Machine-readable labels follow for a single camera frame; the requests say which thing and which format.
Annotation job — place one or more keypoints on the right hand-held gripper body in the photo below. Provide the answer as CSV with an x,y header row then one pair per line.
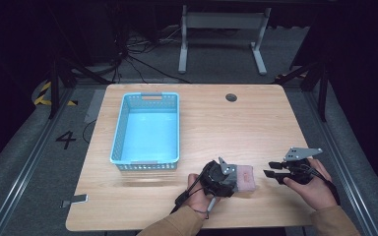
x,y
300,170

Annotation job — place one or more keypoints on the person's right hand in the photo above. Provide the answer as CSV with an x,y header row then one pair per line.
x,y
318,193

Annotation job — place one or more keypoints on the white metal desk frame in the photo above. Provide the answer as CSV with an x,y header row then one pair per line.
x,y
223,21

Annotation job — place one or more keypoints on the grey table grommet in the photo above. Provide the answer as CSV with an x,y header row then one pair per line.
x,y
231,97

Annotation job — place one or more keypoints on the blue plastic basket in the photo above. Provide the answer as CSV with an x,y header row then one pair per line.
x,y
151,131

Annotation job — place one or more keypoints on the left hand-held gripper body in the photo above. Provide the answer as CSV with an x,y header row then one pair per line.
x,y
215,178

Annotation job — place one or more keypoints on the black metal stand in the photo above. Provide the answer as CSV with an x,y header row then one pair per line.
x,y
55,88
321,88

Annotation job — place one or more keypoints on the person's left hand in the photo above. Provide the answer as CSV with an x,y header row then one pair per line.
x,y
200,200

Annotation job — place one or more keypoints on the aluminium floor rail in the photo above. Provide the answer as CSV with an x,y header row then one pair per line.
x,y
29,160
334,147

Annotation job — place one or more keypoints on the small grey tape piece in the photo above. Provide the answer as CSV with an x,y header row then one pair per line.
x,y
77,199

